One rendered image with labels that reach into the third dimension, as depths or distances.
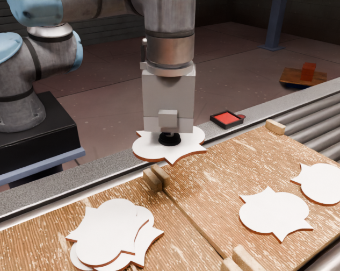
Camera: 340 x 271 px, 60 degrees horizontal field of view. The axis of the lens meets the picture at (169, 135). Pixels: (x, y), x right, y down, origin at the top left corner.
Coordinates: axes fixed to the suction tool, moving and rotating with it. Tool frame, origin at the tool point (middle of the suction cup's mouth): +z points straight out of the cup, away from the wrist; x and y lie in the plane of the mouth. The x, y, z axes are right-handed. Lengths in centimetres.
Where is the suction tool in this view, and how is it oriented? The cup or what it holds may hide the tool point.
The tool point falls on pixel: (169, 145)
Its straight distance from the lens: 55.6
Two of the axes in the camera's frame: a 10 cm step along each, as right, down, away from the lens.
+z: 0.0, 8.5, 5.3
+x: 0.7, -5.3, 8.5
